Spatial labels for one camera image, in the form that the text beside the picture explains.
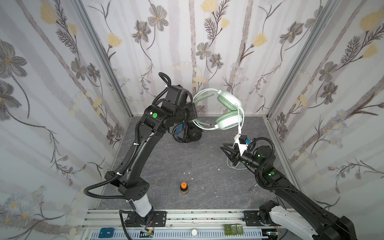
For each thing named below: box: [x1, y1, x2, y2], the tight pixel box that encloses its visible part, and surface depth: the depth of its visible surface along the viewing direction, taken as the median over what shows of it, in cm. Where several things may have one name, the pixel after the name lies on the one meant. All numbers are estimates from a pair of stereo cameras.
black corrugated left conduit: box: [119, 209, 131, 240], surface depth 71 cm
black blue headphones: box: [172, 121, 203, 143], surface depth 103 cm
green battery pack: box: [224, 224, 244, 236], surface depth 71 cm
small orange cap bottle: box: [180, 182, 189, 195], surface depth 78 cm
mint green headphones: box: [192, 88, 245, 131], surface depth 56 cm
